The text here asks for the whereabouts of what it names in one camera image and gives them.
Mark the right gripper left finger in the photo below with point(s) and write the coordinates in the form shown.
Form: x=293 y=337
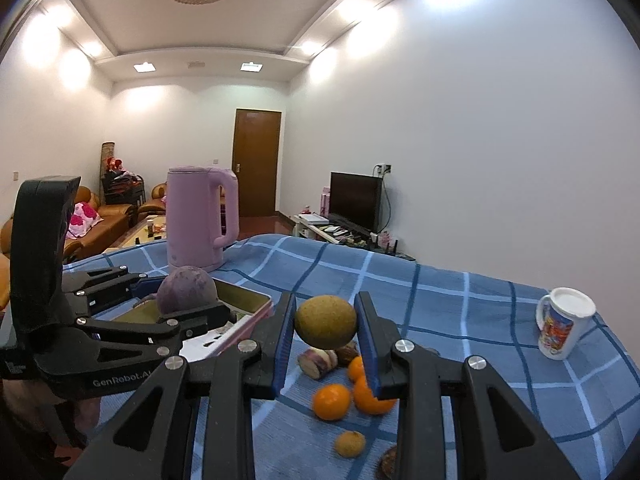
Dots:
x=152 y=436

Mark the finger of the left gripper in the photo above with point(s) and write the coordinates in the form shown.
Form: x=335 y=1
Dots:
x=102 y=289
x=144 y=329

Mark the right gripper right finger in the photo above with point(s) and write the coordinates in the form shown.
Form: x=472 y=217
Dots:
x=497 y=437

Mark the dark purple passion fruit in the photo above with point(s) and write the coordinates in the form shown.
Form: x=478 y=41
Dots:
x=186 y=288

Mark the wrinkled brown passion fruit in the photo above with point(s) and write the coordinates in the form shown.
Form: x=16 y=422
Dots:
x=387 y=463

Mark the large orange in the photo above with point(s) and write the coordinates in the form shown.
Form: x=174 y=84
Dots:
x=367 y=402

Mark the small yellow-brown pear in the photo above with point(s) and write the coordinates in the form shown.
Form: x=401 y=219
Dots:
x=350 y=444

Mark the round brown-green pear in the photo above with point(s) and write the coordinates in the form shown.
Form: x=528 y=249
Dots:
x=326 y=322

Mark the medium orange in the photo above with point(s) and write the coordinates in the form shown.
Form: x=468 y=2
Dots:
x=331 y=402

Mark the pink floral cushion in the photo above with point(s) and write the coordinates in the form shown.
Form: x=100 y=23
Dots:
x=83 y=219

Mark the brown leather sofa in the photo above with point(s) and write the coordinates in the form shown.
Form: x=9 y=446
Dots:
x=93 y=228

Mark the wooden coffee table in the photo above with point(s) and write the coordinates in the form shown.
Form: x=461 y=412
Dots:
x=150 y=229

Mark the pink metal tin tray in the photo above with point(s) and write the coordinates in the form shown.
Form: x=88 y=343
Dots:
x=247 y=308

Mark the pink electric kettle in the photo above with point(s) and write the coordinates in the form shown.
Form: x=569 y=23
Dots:
x=202 y=216

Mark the white printed mug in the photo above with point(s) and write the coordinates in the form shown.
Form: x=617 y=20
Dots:
x=562 y=317

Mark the small orange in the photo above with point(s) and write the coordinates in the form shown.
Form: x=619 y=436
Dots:
x=355 y=369

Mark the blue plaid tablecloth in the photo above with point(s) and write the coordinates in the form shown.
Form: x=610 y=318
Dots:
x=589 y=402

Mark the white TV stand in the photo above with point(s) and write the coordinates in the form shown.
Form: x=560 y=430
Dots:
x=309 y=226

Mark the brown wooden door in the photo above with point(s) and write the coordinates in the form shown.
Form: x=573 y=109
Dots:
x=255 y=160

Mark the black television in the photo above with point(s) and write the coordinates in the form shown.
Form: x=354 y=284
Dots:
x=356 y=199

